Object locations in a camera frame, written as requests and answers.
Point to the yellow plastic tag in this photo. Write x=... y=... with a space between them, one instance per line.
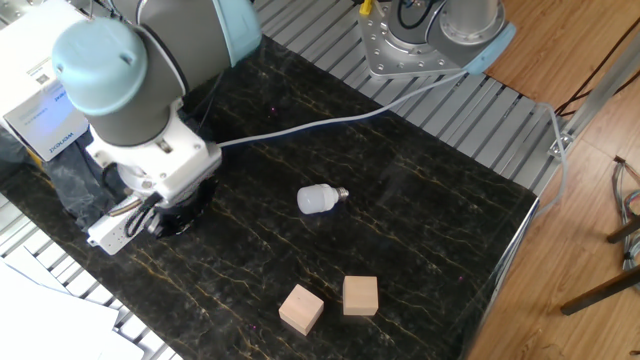
x=366 y=7

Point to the white LED bulb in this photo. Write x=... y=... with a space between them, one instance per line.
x=320 y=198

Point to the dark brown wooden stand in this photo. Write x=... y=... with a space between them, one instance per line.
x=600 y=293

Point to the white paper sheets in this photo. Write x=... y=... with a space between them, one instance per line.
x=40 y=320

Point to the black wrapped package yellow tape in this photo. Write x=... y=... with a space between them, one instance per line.
x=75 y=185

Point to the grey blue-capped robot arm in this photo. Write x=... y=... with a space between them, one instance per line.
x=130 y=115

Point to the silver robot mounting plate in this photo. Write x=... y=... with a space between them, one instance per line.
x=395 y=60

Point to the wooden cube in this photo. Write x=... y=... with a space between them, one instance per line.
x=301 y=309
x=360 y=296

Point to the white and blue cardboard box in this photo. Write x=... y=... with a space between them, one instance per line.
x=35 y=115

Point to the white power strip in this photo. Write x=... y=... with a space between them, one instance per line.
x=107 y=235

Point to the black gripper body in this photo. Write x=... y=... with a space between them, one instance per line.
x=187 y=217

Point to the aluminium frame post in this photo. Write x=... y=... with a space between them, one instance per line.
x=600 y=102

